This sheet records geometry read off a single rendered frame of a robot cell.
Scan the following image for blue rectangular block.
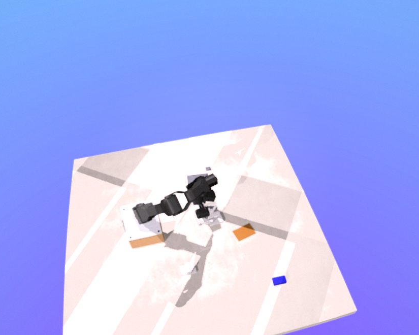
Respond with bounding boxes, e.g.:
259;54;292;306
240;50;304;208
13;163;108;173
272;276;287;286

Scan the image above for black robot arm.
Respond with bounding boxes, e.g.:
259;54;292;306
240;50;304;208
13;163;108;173
131;173;218;225

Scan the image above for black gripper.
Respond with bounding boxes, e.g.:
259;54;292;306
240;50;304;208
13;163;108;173
192;196;210;219

